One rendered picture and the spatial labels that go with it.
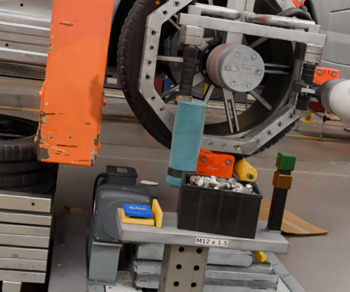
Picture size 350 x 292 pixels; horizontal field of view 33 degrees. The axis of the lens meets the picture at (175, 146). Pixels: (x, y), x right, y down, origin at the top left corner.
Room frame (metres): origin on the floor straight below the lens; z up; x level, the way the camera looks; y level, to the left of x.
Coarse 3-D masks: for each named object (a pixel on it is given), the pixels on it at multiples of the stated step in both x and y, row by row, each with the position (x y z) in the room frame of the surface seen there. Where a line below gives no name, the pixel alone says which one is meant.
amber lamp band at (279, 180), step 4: (276, 172) 1.52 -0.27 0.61; (276, 176) 1.51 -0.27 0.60; (280, 176) 1.50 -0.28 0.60; (284, 176) 1.50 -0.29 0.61; (288, 176) 1.50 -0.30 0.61; (292, 176) 1.51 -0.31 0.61; (276, 180) 1.51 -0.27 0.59; (280, 180) 1.50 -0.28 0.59; (284, 180) 1.50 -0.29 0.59; (288, 180) 1.50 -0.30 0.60; (272, 184) 1.53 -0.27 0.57; (276, 184) 1.50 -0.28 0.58; (280, 184) 1.50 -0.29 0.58; (284, 184) 1.50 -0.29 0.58; (288, 184) 1.50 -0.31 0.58; (280, 188) 1.50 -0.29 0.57; (284, 188) 1.50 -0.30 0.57; (288, 188) 1.50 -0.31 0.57
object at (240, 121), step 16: (208, 0) 1.94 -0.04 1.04; (256, 0) 2.01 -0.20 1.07; (176, 16) 1.92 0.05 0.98; (208, 48) 1.95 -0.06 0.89; (272, 48) 2.19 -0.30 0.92; (288, 48) 2.02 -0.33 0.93; (272, 64) 1.99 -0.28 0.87; (288, 64) 2.03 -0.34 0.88; (208, 80) 1.95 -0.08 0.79; (272, 80) 2.15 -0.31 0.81; (288, 80) 2.01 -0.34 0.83; (160, 96) 1.92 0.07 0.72; (208, 96) 1.95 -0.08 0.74; (224, 96) 1.96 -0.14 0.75; (256, 96) 1.98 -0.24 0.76; (272, 96) 2.08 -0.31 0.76; (288, 96) 1.98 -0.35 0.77; (256, 112) 2.09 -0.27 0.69; (272, 112) 1.98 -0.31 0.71; (208, 128) 2.08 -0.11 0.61; (224, 128) 2.07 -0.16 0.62; (240, 128) 2.01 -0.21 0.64
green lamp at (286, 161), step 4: (280, 152) 1.53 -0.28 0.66; (280, 156) 1.51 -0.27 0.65; (284, 156) 1.50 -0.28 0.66; (288, 156) 1.50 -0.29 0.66; (292, 156) 1.51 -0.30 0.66; (276, 160) 1.53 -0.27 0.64; (280, 160) 1.50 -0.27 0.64; (284, 160) 1.50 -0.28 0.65; (288, 160) 1.50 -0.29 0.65; (292, 160) 1.50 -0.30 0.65; (276, 164) 1.53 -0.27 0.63; (280, 164) 1.50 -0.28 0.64; (284, 164) 1.50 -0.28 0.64; (288, 164) 1.50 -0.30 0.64; (292, 164) 1.50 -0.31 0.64; (280, 168) 1.50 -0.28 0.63; (284, 168) 1.50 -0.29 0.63; (288, 168) 1.50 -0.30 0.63; (292, 168) 1.50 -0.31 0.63
